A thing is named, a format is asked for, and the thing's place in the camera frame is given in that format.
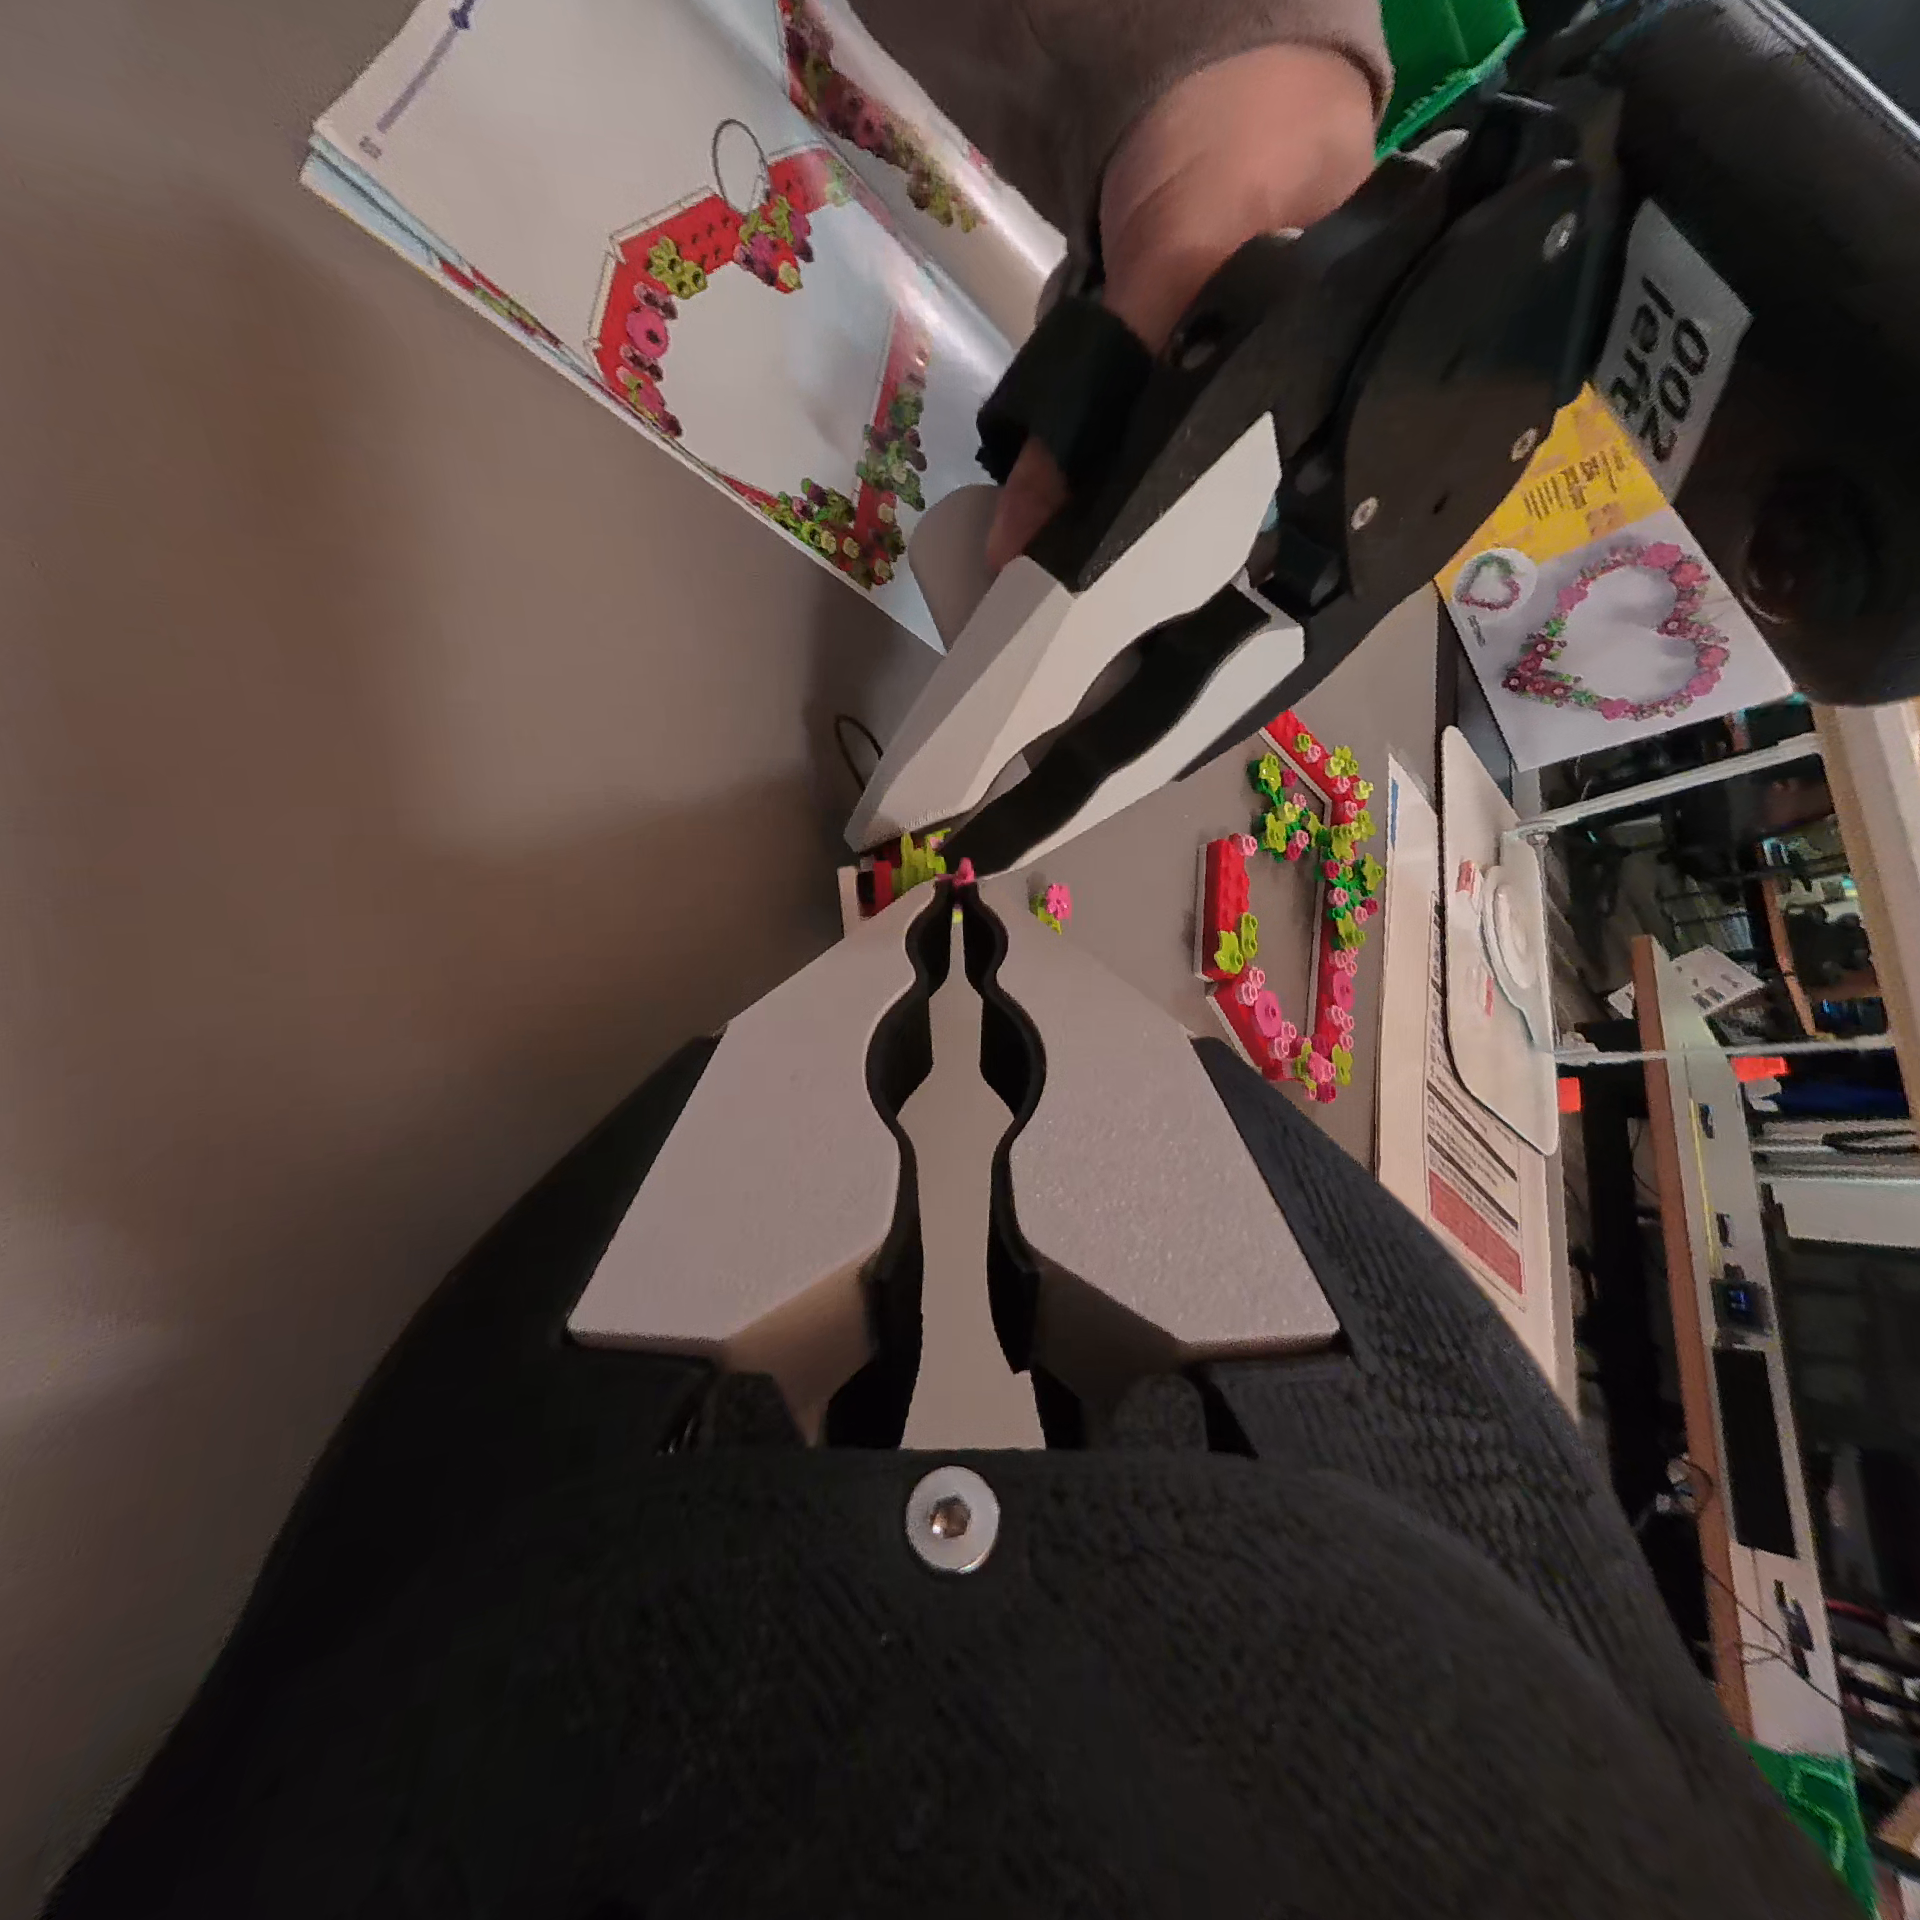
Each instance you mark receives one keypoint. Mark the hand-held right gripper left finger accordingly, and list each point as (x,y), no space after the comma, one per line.
(735,1170)

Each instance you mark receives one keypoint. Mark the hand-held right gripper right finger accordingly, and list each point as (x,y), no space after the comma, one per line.
(1154,1185)

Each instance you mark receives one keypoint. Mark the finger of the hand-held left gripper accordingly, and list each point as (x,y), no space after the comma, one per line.
(1230,704)
(1050,661)

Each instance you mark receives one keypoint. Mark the small lego flower assembly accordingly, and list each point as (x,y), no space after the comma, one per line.
(901,870)

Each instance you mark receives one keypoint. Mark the pink green lego flower piece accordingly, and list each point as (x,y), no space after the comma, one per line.
(1053,905)

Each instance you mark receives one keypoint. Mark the yellow lego set box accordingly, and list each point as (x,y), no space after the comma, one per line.
(1634,630)

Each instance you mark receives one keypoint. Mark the lego instruction booklet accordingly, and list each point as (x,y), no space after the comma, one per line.
(599,136)

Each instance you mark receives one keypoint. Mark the person's left hand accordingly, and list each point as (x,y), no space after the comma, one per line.
(1230,181)

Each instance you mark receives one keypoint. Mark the pink green brick flower strip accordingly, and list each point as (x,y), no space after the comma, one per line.
(1277,1019)

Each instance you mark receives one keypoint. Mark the large green plastic bin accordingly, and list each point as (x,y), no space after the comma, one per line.
(1424,59)

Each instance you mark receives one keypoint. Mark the clear bag with printed sheet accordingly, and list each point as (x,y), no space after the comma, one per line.
(1464,1185)

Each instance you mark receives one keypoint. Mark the white paper label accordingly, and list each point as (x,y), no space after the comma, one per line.
(1711,983)

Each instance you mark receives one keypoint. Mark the wooden panel with white strip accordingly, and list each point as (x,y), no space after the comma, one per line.
(1725,1201)

